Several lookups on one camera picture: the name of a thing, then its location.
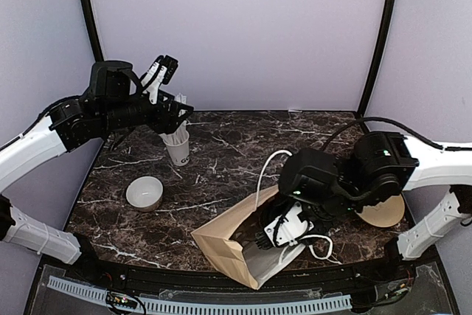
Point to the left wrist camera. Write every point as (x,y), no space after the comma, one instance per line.
(160,73)

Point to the brown paper bag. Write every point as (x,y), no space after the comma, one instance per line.
(227,241)

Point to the cream yellow plate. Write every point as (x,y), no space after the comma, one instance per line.
(384,214)

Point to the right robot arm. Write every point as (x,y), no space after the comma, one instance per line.
(442,181)

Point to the left black frame post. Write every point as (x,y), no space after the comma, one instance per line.
(91,28)

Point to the white ceramic bowl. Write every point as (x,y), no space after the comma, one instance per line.
(145,193)

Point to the white paper straw cup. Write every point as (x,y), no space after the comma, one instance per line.
(178,147)

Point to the black frame post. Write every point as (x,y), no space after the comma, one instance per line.
(91,28)
(377,56)

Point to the wrapped paper straw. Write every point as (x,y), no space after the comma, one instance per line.
(179,134)

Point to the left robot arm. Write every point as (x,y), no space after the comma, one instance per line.
(59,129)

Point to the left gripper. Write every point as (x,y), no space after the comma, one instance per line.
(167,123)

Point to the right black frame post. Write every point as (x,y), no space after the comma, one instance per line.
(377,56)

